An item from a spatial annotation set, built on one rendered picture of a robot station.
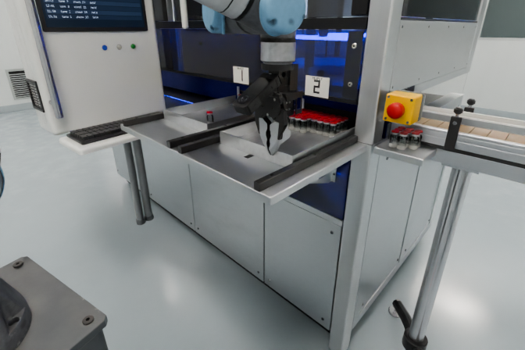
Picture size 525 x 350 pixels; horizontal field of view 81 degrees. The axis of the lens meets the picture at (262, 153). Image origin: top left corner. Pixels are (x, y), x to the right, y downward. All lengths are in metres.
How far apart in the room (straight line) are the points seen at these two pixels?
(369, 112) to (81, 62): 1.06
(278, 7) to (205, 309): 1.35
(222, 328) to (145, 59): 1.22
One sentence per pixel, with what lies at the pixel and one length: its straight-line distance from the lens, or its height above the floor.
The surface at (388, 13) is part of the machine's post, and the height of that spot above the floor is 1.22.
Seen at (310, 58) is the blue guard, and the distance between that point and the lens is 0.96.
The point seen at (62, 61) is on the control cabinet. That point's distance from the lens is 1.38.
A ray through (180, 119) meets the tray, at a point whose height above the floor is 0.90.
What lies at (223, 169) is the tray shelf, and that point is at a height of 0.88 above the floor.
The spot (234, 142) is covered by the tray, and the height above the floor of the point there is 0.90.
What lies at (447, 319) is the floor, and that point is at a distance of 1.73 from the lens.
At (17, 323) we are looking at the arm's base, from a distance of 0.58.
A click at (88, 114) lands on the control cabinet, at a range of 1.43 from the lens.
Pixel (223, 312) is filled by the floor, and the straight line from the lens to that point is 1.56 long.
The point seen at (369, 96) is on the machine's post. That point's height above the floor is 1.02.
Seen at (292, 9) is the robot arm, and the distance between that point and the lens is 0.49.
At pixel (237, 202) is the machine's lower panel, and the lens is 1.41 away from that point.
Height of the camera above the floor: 1.19
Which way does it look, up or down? 22 degrees down
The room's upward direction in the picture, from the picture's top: straight up
